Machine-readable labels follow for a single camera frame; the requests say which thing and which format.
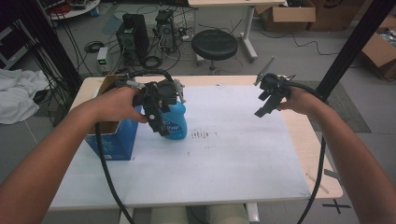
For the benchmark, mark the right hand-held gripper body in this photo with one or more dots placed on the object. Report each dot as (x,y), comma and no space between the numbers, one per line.
(275,87)

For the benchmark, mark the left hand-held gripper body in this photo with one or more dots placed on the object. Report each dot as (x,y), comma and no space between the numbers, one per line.
(158,93)

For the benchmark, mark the blue plastic bottle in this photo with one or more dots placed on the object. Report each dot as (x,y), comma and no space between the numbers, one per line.
(176,121)

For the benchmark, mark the blue cardboard box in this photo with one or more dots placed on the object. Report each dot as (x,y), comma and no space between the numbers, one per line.
(115,140)

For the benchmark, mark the person's right hand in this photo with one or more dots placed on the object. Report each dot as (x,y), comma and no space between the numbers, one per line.
(300,99)

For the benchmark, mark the person's left hand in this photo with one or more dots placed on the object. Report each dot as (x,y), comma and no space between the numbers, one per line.
(116,104)

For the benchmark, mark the white-legged wooden desk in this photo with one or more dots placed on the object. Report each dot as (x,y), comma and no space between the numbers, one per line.
(249,28)

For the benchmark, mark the black round stool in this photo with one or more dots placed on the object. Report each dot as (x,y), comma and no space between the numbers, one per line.
(214,45)

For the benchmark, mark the open brown cardboard box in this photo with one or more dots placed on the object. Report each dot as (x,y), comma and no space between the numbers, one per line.
(289,15)

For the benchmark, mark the large black computer tower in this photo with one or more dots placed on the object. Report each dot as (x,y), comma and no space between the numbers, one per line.
(134,37)

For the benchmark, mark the small open computer tower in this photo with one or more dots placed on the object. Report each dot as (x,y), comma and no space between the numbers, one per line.
(165,31)

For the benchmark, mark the light wooden table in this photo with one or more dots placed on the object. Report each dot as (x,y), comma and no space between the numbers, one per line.
(314,149)

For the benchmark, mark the white power supply unit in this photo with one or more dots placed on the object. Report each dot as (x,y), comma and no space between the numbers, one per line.
(102,59)

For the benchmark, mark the white table mat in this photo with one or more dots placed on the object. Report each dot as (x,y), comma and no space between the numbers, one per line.
(224,165)

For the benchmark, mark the grey floor mat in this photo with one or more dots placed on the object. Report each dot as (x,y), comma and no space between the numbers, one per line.
(345,112)

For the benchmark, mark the black metal stand pole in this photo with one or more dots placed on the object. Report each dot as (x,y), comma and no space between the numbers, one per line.
(351,46)
(53,46)

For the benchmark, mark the closed brown cardboard box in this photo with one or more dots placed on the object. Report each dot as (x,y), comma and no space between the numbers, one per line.
(339,14)

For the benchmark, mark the cardboard box with contents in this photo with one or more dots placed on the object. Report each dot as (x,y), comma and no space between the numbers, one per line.
(379,53)

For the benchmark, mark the round white table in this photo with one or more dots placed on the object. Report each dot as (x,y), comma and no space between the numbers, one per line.
(74,9)

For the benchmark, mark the white cloth heap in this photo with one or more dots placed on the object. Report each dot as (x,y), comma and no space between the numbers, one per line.
(18,93)

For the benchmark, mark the grey metal rack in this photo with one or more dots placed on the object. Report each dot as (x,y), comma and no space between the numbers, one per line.
(12,46)

